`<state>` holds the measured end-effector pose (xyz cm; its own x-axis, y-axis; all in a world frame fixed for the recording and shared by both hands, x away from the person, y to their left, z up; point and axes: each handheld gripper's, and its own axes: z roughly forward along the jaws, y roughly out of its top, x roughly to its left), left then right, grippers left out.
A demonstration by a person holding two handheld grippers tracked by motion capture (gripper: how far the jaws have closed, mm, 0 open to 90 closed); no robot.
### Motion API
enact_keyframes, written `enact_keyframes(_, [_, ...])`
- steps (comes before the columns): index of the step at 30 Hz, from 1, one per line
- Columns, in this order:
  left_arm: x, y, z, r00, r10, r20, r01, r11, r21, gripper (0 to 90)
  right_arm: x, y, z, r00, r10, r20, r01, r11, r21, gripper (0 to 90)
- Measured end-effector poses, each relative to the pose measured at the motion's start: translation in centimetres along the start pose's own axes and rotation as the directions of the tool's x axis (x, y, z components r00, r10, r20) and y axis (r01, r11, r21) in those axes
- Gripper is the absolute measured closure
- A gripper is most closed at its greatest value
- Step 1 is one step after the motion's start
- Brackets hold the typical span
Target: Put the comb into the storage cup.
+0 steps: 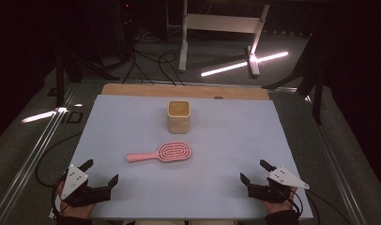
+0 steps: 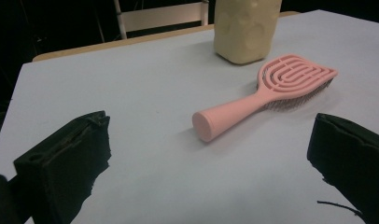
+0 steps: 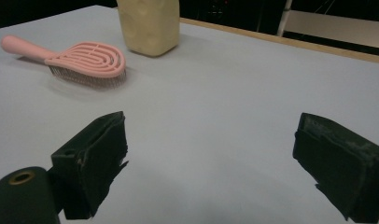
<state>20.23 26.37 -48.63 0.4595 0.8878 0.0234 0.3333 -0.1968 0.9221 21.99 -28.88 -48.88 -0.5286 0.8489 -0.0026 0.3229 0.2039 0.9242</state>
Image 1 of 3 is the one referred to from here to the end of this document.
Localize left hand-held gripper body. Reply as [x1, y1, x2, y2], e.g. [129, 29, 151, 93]
[60, 164, 113, 208]

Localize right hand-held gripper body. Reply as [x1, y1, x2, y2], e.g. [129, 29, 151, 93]
[247, 165, 311, 204]

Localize pink hairbrush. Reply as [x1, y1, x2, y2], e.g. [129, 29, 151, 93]
[126, 141, 192, 164]

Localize beige square cup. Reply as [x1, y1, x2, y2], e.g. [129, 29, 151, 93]
[166, 99, 191, 135]

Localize person's right hand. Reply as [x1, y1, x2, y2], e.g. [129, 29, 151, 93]
[263, 187, 298, 216]

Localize person's left hand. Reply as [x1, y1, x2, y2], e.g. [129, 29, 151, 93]
[55, 180, 96, 219]

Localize light blue table mat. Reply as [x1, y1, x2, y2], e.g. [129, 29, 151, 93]
[48, 94, 314, 219]

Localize black metal stand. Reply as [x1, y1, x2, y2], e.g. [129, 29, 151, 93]
[52, 46, 121, 107]
[262, 18, 326, 126]

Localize left hand-held gripper cable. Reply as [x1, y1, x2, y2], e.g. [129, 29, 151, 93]
[35, 132, 84, 219]

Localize hand-held gripper cable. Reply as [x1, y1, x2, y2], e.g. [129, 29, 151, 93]
[35, 132, 84, 219]
[285, 184, 352, 225]

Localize metal frame rail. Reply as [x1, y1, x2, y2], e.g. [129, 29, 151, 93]
[0, 83, 79, 225]
[304, 93, 370, 225]

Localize right hand-held gripper cable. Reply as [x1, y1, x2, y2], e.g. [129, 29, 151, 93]
[285, 184, 352, 225]

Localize black floor cables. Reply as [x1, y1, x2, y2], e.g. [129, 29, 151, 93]
[122, 31, 186, 87]

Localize white desk frame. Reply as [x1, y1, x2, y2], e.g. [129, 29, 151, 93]
[177, 0, 271, 78]

